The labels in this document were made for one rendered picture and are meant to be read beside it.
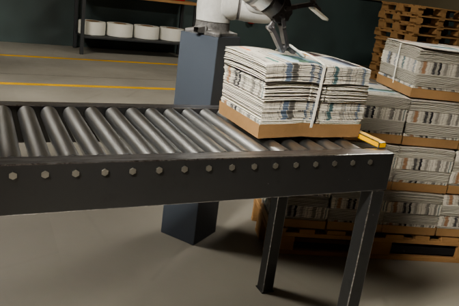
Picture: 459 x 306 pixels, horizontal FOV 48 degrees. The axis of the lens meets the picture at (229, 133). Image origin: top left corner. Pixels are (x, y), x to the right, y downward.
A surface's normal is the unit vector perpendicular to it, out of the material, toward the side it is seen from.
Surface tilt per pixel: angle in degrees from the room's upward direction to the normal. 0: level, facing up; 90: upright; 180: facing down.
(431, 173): 90
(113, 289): 0
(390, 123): 90
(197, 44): 90
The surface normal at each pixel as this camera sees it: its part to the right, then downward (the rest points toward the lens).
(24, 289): 0.13, -0.95
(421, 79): 0.15, 0.29
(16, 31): 0.42, 0.30
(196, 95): -0.51, 0.18
